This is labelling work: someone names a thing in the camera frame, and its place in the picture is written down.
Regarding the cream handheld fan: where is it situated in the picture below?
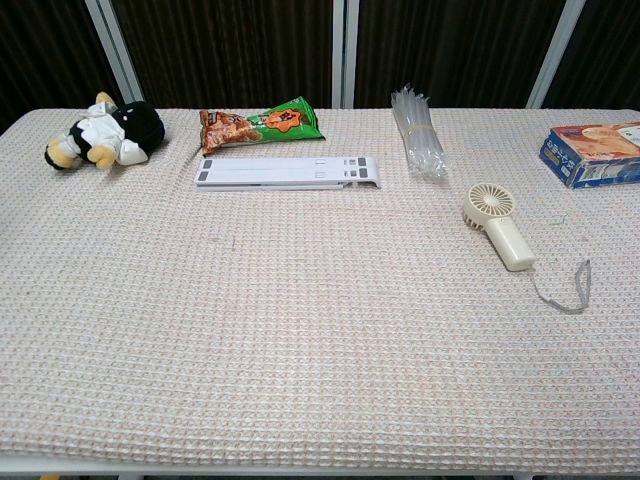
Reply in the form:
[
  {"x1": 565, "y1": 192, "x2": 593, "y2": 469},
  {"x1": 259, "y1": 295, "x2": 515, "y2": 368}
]
[{"x1": 461, "y1": 182, "x2": 537, "y2": 273}]

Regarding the white folding laptop stand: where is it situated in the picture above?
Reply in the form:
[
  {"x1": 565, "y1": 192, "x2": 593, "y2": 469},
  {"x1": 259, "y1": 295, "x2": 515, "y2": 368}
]
[{"x1": 194, "y1": 156, "x2": 382, "y2": 193}]

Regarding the pink woven tablecloth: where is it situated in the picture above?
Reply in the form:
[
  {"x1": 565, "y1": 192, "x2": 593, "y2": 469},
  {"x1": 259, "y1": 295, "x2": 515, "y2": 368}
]
[{"x1": 0, "y1": 107, "x2": 640, "y2": 470}]

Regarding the green and orange snack bag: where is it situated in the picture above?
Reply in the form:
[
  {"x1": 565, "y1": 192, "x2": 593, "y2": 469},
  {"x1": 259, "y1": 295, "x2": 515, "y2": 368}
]
[{"x1": 199, "y1": 95, "x2": 327, "y2": 158}]

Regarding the bundle of clear plastic straws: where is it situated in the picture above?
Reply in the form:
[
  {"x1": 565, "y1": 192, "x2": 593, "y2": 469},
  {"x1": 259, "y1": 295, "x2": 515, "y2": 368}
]
[{"x1": 390, "y1": 83, "x2": 448, "y2": 179}]

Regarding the black and white plush doll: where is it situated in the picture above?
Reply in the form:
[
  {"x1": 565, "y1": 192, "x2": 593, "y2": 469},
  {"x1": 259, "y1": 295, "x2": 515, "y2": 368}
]
[{"x1": 44, "y1": 91, "x2": 167, "y2": 172}]

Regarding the blue and orange cardboard box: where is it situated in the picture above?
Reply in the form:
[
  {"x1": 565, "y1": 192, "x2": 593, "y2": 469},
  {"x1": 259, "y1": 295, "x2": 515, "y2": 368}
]
[{"x1": 538, "y1": 121, "x2": 640, "y2": 190}]

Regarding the white metal frame post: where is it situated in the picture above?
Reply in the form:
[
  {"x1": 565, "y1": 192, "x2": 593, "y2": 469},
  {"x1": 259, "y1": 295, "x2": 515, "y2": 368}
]
[
  {"x1": 525, "y1": 0, "x2": 586, "y2": 110},
  {"x1": 331, "y1": 0, "x2": 360, "y2": 110},
  {"x1": 83, "y1": 0, "x2": 146, "y2": 104}
]

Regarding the thin white cable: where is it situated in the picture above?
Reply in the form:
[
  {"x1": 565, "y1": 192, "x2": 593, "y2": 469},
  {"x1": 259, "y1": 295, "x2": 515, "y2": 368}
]
[{"x1": 529, "y1": 258, "x2": 593, "y2": 315}]

